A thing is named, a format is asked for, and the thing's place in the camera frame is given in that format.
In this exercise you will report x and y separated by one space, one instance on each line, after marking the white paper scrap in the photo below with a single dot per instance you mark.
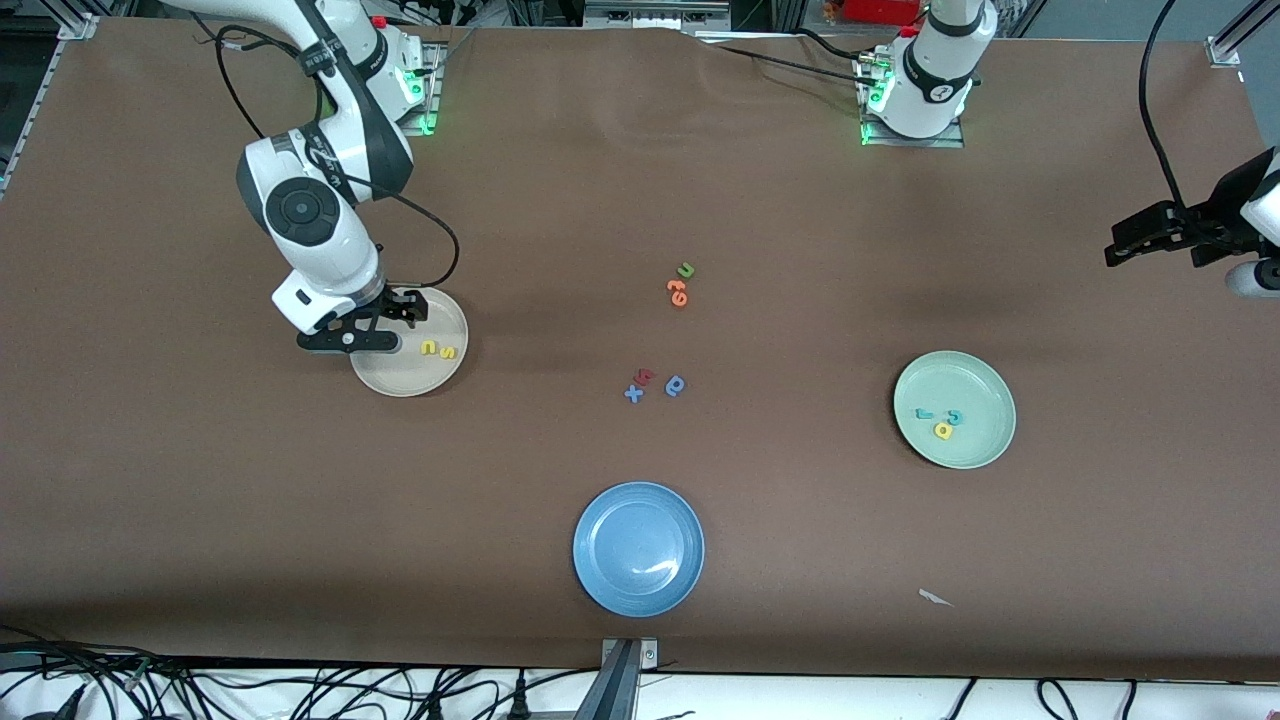
933 597

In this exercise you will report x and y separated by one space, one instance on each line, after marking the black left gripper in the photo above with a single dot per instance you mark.
1216 213

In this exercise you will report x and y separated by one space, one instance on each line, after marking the grey equipment box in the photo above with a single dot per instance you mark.
655 15

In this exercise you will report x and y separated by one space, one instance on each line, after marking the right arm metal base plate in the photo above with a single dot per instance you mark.
430 90

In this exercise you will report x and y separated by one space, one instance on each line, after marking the metal table bracket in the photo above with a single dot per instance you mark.
625 685

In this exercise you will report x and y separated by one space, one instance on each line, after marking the beige brown plate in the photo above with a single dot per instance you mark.
430 380

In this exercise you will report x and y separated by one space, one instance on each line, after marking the blue foam letter a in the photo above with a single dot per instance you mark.
675 386

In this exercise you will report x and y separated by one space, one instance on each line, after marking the aluminium frame profile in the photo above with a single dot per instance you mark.
78 27
1225 45

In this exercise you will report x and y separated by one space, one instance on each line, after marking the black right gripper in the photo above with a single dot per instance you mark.
397 303

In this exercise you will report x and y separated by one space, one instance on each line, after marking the blue plate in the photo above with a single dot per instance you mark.
638 550

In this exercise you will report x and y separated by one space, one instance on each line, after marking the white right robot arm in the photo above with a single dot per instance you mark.
310 210

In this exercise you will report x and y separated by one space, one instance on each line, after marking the red box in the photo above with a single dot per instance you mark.
880 10

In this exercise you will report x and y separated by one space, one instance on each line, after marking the green plate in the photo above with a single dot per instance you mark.
975 390

